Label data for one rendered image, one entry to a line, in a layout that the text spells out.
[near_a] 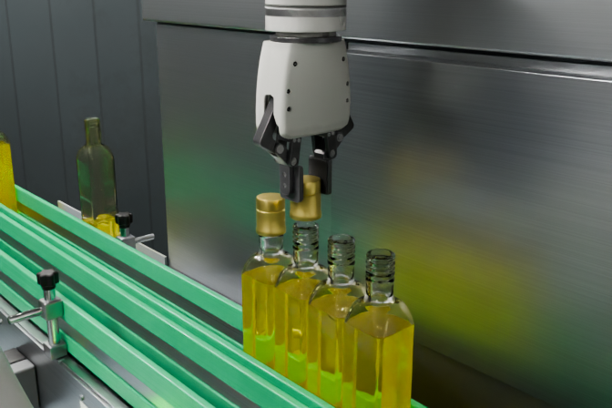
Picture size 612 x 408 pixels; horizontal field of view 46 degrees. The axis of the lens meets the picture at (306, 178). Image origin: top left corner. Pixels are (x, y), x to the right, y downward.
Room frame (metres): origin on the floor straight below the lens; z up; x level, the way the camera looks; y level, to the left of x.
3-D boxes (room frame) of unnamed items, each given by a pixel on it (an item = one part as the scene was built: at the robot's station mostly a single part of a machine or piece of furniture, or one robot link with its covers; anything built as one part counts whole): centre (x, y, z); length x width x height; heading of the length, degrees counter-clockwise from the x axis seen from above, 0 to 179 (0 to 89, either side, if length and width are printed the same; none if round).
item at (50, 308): (0.92, 0.38, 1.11); 0.07 x 0.04 x 0.13; 132
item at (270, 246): (0.81, 0.04, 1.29); 0.03 x 0.03 x 0.05
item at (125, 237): (1.21, 0.30, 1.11); 0.07 x 0.04 x 0.13; 132
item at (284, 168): (0.74, 0.02, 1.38); 0.03 x 0.03 x 0.07; 42
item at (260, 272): (0.81, 0.04, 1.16); 0.06 x 0.06 x 0.21; 43
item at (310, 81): (0.76, 0.00, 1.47); 0.10 x 0.07 x 0.11; 132
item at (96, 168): (1.38, 0.41, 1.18); 0.06 x 0.06 x 0.26; 46
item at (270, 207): (0.81, 0.04, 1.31); 0.04 x 0.04 x 0.04
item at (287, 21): (0.77, 0.00, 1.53); 0.09 x 0.08 x 0.03; 132
